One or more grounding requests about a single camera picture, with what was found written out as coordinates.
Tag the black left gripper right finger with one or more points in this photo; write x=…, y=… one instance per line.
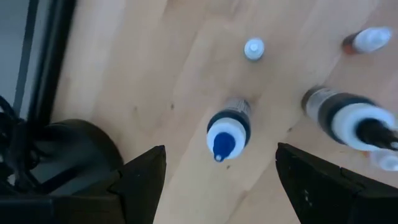
x=326, y=193

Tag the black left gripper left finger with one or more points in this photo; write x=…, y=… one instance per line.
x=140, y=186

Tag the large black food colouring bottle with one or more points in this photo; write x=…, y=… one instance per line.
x=348, y=121

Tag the large blue food colouring bottle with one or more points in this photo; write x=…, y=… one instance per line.
x=228, y=137

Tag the small white-capped food colouring bottle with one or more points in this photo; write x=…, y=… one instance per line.
x=254, y=48

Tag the white globe table lamp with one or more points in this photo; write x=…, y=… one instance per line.
x=77, y=149

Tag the black aluminium table frame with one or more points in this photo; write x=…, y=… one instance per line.
x=59, y=46

